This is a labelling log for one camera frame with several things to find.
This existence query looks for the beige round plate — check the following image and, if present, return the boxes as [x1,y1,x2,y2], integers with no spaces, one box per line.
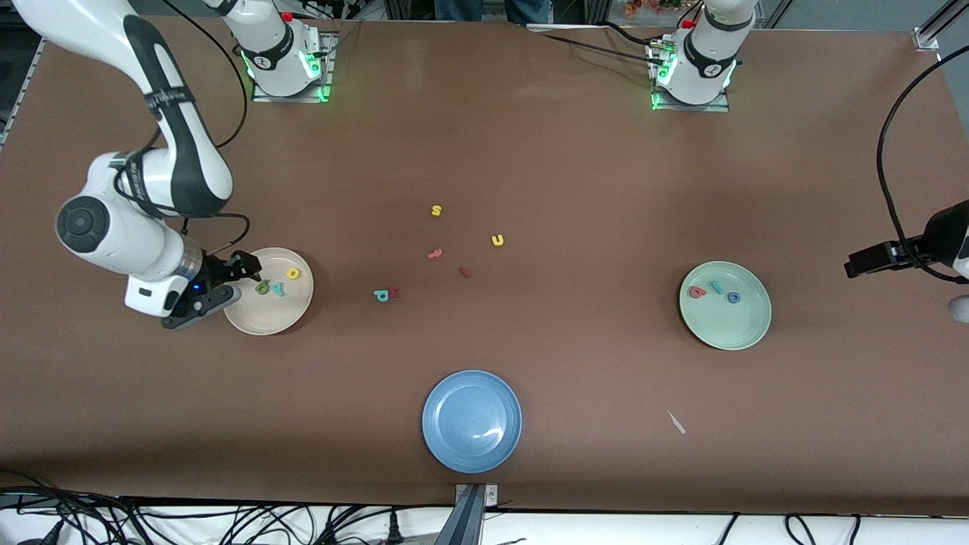
[221,247,315,336]

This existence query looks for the pale green round plate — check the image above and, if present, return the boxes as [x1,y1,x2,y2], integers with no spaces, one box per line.
[678,260,773,351]

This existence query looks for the brown table cover sheet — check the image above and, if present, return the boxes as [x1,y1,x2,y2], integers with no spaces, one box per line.
[0,14,969,517]

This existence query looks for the blue round plate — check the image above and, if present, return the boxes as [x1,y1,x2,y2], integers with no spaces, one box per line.
[421,369,523,475]

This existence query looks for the person legs in jeans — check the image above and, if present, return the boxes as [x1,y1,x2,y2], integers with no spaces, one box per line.
[435,0,553,25]

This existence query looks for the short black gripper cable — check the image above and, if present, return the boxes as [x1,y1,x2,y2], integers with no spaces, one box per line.
[180,212,251,254]

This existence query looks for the long black arm cable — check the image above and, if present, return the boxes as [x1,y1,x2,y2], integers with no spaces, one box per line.
[877,45,969,243]

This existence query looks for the long black looped cable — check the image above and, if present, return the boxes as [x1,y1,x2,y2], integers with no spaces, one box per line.
[160,0,251,151]

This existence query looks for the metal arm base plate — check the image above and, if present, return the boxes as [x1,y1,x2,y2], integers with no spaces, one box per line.
[650,42,731,114]
[251,30,336,104]

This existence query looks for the aluminium frame rail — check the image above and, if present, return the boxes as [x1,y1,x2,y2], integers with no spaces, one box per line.
[912,0,969,51]
[0,38,46,148]

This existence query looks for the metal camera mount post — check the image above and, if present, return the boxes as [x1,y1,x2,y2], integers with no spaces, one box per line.
[435,483,500,545]

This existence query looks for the black base cable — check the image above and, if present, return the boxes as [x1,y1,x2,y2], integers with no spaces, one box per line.
[530,29,659,63]
[602,20,661,46]

